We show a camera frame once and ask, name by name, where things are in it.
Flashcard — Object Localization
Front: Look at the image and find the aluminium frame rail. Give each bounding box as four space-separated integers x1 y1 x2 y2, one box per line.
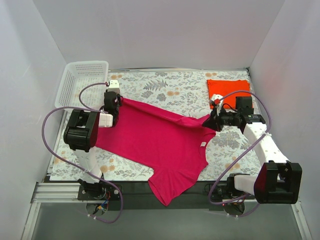
22 180 312 240

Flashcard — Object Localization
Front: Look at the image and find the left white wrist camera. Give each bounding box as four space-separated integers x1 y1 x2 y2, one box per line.
106 79 121 95

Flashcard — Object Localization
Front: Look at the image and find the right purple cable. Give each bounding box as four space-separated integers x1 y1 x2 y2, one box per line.
207 91 273 218

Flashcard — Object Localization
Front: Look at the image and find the magenta t-shirt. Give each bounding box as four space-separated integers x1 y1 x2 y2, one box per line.
96 98 216 206

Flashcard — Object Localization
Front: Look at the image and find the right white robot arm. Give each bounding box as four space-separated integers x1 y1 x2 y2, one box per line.
202 94 302 204

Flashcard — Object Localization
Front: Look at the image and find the white plastic basket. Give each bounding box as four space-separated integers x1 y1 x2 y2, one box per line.
54 60 109 110

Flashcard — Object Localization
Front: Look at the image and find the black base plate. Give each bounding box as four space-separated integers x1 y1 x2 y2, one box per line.
77 180 256 212

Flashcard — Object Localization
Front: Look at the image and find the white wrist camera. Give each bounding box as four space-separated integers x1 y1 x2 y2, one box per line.
209 94 224 115
106 79 121 95

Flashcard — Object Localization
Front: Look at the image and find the floral table mat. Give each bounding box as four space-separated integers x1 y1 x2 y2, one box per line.
49 69 280 182

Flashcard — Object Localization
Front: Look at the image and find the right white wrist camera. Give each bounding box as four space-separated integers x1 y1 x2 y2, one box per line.
209 94 224 115

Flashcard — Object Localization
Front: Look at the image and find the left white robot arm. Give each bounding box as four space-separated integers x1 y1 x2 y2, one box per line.
63 90 122 200

